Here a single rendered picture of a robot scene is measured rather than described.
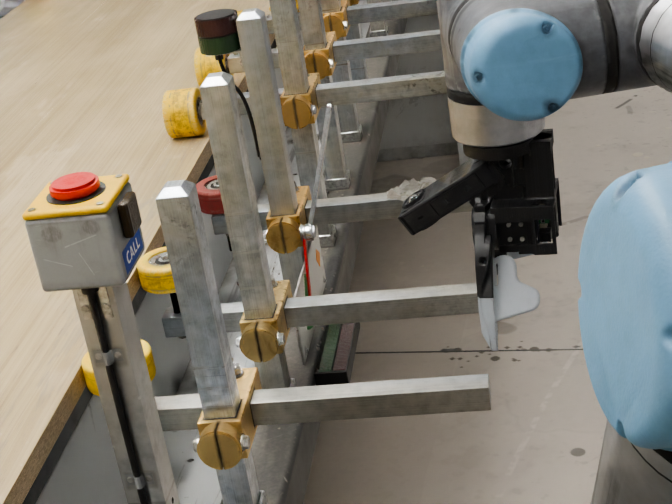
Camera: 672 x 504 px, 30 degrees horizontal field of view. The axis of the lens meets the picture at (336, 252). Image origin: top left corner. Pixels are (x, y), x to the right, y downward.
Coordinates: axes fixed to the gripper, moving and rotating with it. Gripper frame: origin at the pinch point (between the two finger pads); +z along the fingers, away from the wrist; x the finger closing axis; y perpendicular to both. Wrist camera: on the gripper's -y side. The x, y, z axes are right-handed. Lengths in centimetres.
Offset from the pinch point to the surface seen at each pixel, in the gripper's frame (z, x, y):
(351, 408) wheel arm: 11.5, 0.4, -17.3
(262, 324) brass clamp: 10.2, 17.9, -32.6
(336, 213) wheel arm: 9, 49, -30
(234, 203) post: -6.0, 19.3, -33.8
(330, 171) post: 20, 94, -43
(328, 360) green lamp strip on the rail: 23.6, 31.4, -29.2
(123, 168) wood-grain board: 4, 59, -67
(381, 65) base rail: 23, 170, -49
